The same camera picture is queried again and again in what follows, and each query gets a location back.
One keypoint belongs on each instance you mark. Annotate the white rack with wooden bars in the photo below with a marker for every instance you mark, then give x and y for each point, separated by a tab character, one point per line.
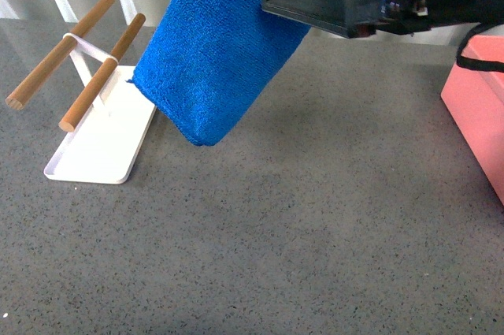
107	123

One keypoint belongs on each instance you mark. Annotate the blue microfiber towel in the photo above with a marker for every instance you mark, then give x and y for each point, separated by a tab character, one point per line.
208	60

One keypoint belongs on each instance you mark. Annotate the pink plastic box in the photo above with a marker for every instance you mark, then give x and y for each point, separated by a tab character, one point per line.
475	102

